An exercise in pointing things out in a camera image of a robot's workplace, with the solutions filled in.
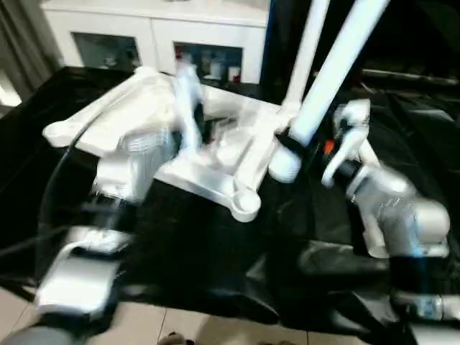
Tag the black mat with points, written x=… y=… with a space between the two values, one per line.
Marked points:
x=215 y=273

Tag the black metal rail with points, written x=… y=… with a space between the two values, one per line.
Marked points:
x=410 y=75

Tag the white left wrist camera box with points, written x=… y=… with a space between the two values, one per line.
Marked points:
x=188 y=108

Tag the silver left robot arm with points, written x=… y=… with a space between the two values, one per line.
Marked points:
x=122 y=172

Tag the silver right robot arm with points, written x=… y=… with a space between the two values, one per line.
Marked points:
x=395 y=208

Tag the white plastic table top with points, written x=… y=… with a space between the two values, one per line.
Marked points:
x=237 y=180

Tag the grey curtain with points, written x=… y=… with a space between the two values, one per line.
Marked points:
x=21 y=43

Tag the white plastic table leg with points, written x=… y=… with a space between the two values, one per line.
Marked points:
x=305 y=50
x=338 y=65

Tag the white glass-door cabinet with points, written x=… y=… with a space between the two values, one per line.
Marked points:
x=144 y=25

